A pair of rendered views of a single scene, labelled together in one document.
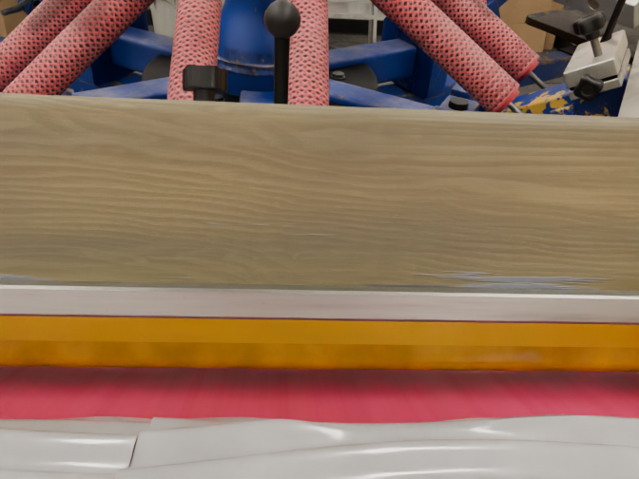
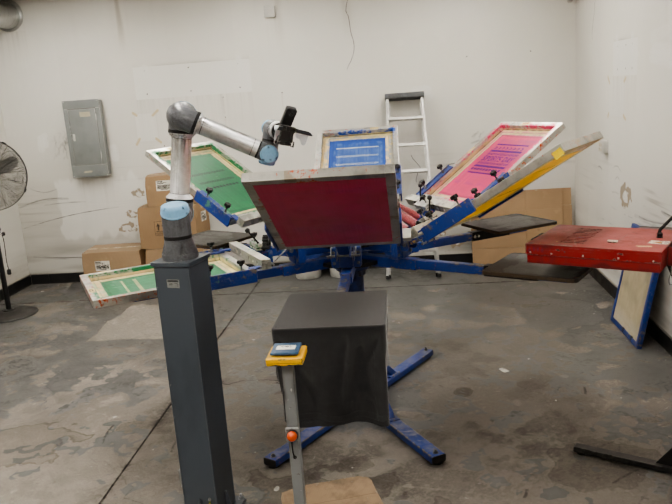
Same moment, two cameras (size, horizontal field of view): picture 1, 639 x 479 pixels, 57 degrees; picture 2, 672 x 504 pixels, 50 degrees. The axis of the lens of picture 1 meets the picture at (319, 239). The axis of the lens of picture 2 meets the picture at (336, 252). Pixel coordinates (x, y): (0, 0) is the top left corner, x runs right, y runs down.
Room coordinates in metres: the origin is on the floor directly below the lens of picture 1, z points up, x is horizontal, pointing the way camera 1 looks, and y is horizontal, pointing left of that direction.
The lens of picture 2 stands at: (-3.00, -0.54, 1.85)
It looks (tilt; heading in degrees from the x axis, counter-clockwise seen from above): 13 degrees down; 11
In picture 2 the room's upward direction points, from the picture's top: 4 degrees counter-clockwise
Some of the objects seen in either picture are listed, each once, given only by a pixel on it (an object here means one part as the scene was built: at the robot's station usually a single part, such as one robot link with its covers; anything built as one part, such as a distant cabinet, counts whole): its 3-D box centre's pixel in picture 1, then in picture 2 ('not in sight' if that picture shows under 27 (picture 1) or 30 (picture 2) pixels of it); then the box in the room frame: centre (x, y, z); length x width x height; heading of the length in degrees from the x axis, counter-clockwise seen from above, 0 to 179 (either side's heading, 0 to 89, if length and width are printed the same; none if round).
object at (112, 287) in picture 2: not in sight; (192, 256); (0.43, 0.86, 1.05); 1.08 x 0.61 x 0.23; 125
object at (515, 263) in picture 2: not in sight; (458, 265); (0.66, -0.49, 0.91); 1.34 x 0.40 x 0.08; 65
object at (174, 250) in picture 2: not in sight; (179, 246); (-0.22, 0.65, 1.25); 0.15 x 0.15 x 0.10
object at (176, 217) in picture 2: not in sight; (176, 218); (-0.21, 0.65, 1.37); 0.13 x 0.12 x 0.14; 16
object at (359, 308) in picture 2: not in sight; (333, 308); (-0.17, 0.02, 0.95); 0.48 x 0.44 x 0.01; 5
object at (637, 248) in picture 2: not in sight; (608, 246); (0.34, -1.17, 1.06); 0.61 x 0.46 x 0.12; 65
